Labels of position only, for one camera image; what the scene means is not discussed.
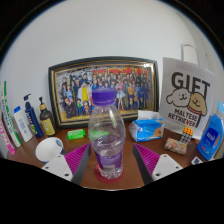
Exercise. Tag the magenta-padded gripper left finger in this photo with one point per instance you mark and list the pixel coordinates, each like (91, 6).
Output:
(76, 159)

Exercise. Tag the white bottle with blue cap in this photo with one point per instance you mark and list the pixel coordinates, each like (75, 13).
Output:
(23, 126)

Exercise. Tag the green and white tube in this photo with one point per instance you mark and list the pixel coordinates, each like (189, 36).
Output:
(10, 120)

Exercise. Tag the clear purple-capped water bottle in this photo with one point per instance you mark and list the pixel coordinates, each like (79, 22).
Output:
(107, 146)

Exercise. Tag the dark yellow-labelled pump bottle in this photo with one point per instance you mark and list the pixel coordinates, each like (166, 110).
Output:
(47, 121)

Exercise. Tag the pink and white tube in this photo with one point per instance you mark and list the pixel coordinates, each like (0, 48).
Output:
(6, 140)

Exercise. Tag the small orange puzzle cube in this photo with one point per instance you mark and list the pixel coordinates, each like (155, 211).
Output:
(187, 134)

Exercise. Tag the framed group picture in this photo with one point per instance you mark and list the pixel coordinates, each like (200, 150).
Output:
(133, 86)

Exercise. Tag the blue patterned ceramic mug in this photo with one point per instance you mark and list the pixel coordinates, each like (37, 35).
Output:
(48, 150)

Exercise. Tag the white printed paper gift bag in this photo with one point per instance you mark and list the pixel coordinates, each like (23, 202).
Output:
(186, 96)

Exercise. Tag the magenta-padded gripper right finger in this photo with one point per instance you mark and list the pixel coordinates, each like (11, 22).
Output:
(147, 159)

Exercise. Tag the dark blue pump bottle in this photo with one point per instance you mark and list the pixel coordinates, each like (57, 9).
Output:
(33, 120)

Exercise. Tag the blue tissue pack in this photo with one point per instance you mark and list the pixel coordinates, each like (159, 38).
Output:
(146, 130)

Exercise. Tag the white remote control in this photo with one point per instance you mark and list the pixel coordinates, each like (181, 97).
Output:
(196, 160)

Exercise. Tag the small patterned snack pack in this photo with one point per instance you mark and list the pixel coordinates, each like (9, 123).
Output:
(175, 146)

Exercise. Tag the small green packet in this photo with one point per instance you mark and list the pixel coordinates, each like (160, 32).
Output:
(76, 134)

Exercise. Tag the blue detergent bottle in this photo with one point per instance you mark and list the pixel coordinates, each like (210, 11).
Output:
(210, 136)

